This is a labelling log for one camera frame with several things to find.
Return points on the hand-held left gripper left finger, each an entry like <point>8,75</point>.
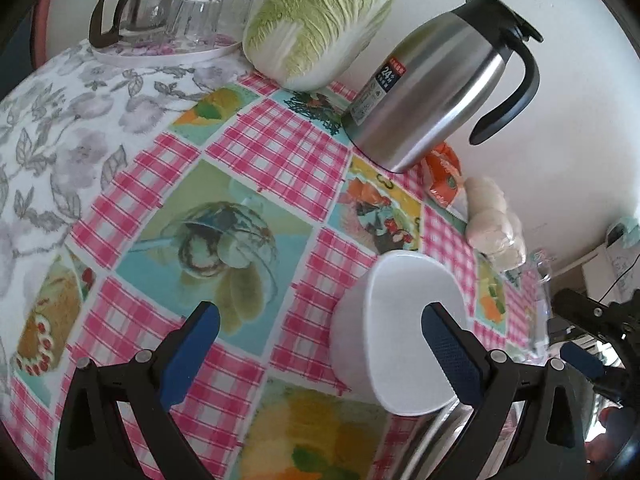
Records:
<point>192,345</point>

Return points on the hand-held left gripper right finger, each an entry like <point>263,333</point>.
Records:
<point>447,350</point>

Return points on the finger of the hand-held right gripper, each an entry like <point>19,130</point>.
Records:
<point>595,310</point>
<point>580,357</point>

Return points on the large white bowl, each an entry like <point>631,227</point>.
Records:
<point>395,320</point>

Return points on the stainless steel plate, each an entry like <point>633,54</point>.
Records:
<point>435,440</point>

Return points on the white cabinet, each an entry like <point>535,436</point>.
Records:
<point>615,270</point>

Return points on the clear glass jar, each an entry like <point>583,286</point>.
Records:
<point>542,265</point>

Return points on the bag of white buns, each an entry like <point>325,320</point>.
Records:
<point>490,220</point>

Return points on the orange snack packet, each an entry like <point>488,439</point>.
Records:
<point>445,175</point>

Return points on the pink checked printed tablecloth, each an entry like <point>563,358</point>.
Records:
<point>270,160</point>

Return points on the grey floral tablecloth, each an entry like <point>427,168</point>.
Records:
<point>60,135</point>

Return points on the stainless steel thermos jug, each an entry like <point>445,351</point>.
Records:
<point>430,95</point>

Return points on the white round tray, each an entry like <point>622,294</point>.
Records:
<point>150,56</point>

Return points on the napa cabbage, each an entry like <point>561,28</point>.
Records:
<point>320,25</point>

